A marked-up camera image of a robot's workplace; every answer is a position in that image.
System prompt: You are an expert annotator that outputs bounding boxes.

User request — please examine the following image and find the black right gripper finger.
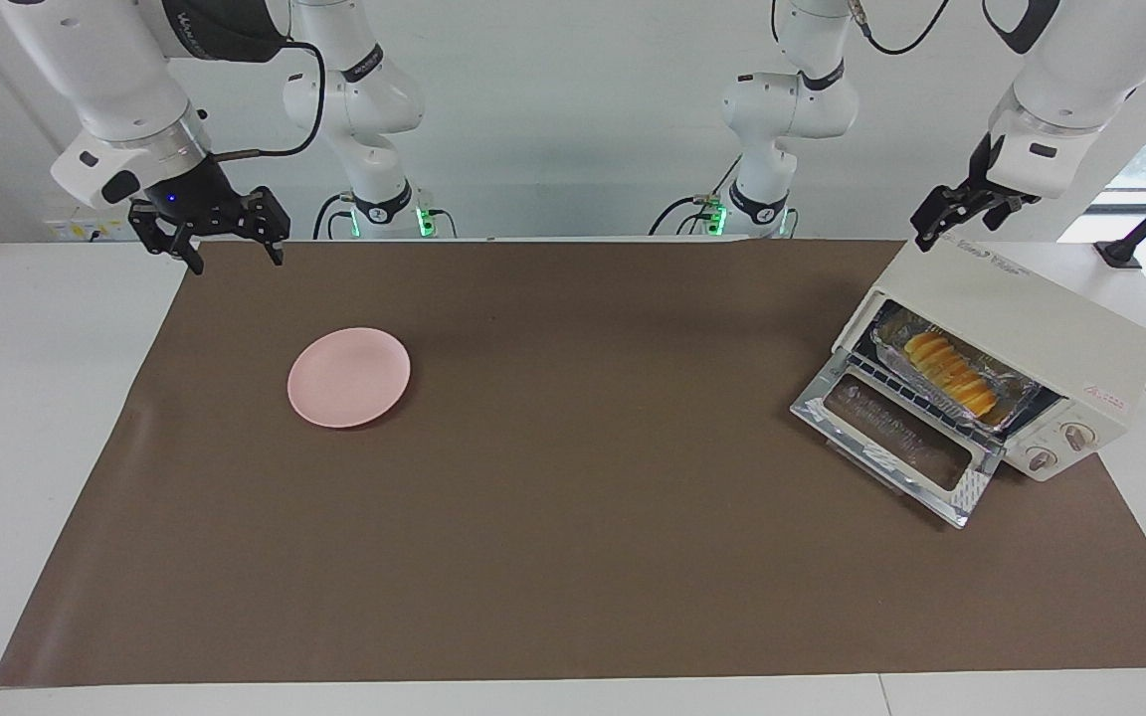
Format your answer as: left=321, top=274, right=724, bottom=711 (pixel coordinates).
left=235, top=187, right=290, bottom=265
left=130, top=221, right=206, bottom=274

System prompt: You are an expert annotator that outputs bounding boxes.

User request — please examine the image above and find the sliced orange bread loaf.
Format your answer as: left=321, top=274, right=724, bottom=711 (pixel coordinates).
left=903, top=330, right=1000, bottom=419

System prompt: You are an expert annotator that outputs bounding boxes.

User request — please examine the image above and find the aluminium foil tray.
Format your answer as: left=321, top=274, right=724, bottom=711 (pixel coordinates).
left=869, top=298, right=1042, bottom=434

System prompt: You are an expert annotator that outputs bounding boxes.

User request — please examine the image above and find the white toaster oven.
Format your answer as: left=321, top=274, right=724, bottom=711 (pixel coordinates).
left=832, top=239, right=1146, bottom=485

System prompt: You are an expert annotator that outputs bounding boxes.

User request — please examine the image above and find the glass oven door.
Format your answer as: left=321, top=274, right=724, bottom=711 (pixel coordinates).
left=790, top=350, right=1004, bottom=530

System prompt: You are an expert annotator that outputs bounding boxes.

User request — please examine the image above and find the pink round plate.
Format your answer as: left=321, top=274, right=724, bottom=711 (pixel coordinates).
left=286, top=327, right=412, bottom=430

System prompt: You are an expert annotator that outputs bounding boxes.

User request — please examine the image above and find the brown paper table mat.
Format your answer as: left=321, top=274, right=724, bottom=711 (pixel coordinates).
left=0, top=239, right=1146, bottom=687

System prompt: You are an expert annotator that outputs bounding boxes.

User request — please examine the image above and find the black base cable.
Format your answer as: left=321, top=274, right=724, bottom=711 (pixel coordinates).
left=648, top=149, right=743, bottom=237
left=312, top=192, right=355, bottom=242

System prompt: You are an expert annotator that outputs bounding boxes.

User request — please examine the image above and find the white wall socket box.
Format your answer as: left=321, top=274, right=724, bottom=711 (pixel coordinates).
left=41, top=194, right=136, bottom=243

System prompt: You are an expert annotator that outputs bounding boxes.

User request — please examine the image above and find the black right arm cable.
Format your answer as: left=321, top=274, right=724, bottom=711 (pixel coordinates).
left=210, top=40, right=325, bottom=160

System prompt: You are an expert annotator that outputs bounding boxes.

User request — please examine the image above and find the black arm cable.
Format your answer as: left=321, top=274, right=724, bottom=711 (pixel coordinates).
left=210, top=40, right=325, bottom=160
left=772, top=0, right=952, bottom=56

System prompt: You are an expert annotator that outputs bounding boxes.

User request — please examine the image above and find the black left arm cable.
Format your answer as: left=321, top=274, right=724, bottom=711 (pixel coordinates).
left=772, top=0, right=952, bottom=56

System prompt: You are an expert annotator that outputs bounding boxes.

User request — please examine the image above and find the metal oven wire rack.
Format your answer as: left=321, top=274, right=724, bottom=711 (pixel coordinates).
left=850, top=300, right=1061, bottom=444

